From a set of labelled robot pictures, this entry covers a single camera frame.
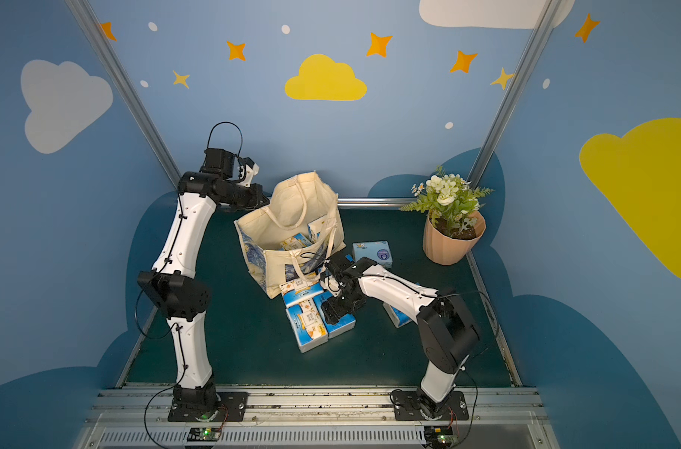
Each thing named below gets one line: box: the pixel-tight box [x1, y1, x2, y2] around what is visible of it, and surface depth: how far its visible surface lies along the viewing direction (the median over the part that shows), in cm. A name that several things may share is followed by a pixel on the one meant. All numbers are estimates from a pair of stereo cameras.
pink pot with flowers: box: [399, 164, 494, 266], surface depth 92 cm
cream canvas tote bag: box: [233, 171, 348, 300], surface depth 97 cm
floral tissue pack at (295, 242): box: [278, 232, 313, 251], surface depth 104 cm
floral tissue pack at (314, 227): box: [306, 214, 328, 245], surface depth 103 cm
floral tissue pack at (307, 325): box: [285, 298, 329, 354], surface depth 85 cm
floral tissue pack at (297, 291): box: [278, 279, 325, 307], surface depth 92 cm
